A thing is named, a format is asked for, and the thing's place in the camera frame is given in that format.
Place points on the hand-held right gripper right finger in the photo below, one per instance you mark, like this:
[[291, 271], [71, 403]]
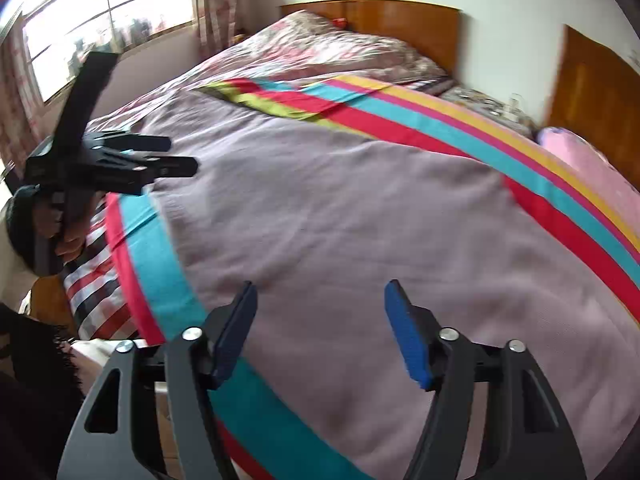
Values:
[[405, 335]]

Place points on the rainbow striped blanket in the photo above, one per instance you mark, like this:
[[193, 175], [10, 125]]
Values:
[[165, 290]]

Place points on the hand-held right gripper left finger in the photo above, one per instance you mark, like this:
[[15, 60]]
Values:
[[232, 335]]

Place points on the barred window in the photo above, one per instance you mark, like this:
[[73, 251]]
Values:
[[100, 5]]

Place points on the dark clothing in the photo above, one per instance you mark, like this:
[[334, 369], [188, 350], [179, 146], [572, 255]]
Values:
[[35, 400]]

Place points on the plaid bed sheet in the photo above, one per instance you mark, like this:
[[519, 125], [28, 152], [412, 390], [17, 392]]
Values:
[[95, 290]]

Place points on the cluttered nightstand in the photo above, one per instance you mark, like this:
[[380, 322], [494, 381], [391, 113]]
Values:
[[485, 105]]

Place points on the lilac pants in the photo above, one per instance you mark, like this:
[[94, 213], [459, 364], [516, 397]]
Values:
[[350, 240]]

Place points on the person's left forearm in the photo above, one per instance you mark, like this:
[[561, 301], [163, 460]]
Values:
[[15, 265]]

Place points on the person's left hand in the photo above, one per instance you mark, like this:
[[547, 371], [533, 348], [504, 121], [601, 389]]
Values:
[[75, 242]]

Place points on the faded floral quilt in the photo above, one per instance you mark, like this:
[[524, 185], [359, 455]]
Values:
[[310, 50]]

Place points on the plain wooden headboard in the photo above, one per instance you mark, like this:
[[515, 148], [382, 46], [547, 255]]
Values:
[[400, 25]]

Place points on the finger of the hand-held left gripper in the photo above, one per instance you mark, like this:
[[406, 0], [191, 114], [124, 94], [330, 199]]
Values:
[[175, 167], [140, 142]]

